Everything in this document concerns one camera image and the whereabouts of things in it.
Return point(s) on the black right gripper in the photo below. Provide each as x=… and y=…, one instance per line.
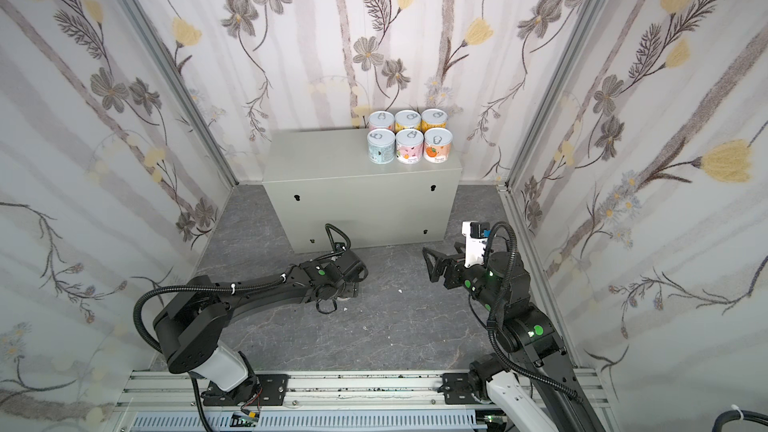
x=450, y=269

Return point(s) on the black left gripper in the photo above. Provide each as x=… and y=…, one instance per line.
x=349, y=267

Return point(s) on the orange persimmon label can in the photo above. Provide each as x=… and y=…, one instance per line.
x=437, y=145

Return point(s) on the pink label can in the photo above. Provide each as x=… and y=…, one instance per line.
x=409, y=146

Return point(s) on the blue label can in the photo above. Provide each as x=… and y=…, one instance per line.
x=381, y=146

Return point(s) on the yellow white label can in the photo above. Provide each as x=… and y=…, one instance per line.
x=407, y=119

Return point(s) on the purple label can front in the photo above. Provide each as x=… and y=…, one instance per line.
x=381, y=120

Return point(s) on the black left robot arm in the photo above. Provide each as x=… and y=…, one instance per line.
x=185, y=322

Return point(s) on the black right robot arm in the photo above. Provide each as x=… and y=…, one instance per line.
x=528, y=375

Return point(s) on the grey metal cabinet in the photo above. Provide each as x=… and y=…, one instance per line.
x=314, y=178

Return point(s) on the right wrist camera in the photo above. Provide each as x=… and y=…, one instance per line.
x=476, y=235

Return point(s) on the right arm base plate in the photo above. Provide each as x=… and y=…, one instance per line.
x=463, y=388

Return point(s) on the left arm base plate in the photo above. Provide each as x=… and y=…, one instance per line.
x=262, y=389

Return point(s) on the white slotted cable duct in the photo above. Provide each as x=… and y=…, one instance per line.
x=355, y=420

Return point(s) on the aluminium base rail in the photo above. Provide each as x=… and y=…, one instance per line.
x=162, y=391

